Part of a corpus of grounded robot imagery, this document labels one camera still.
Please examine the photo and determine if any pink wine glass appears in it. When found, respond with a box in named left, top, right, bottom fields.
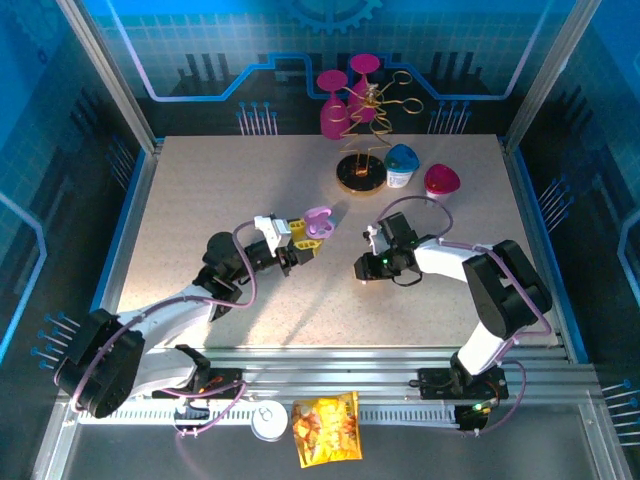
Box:
left=316, top=69, right=352, bottom=142
left=347, top=53, right=382, bottom=125

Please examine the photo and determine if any pastel earbud charging case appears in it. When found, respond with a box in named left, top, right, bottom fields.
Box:
left=303, top=205, right=335, bottom=240

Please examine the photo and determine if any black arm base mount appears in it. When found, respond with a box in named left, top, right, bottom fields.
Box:
left=152, top=367, right=247, bottom=401
left=416, top=366, right=511, bottom=401

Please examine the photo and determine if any silver tin can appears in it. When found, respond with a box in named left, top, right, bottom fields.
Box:
left=250, top=401, right=289, bottom=443

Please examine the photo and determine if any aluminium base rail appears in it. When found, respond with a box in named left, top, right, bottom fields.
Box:
left=54, top=347, right=601, bottom=401

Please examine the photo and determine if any white cup pink lid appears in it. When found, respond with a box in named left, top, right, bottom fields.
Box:
left=423, top=163, right=461, bottom=207

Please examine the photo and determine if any aluminium frame post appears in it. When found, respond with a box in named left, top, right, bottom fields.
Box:
left=54, top=0, right=164, bottom=154
left=501, top=0, right=604, bottom=151

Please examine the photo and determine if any white slotted cable tray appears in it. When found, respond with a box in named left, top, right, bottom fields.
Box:
left=79, top=402, right=461, bottom=427

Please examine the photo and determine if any gold wire tree stand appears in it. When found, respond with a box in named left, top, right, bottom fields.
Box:
left=335, top=69, right=425, bottom=197

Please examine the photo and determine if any white cup blue lid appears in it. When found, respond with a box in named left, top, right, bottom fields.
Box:
left=383, top=143, right=421, bottom=190

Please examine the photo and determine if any yellow snack bag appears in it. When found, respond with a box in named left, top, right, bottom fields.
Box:
left=291, top=390, right=364, bottom=470

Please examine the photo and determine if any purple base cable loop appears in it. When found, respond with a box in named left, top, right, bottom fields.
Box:
left=159, top=379, right=247, bottom=440

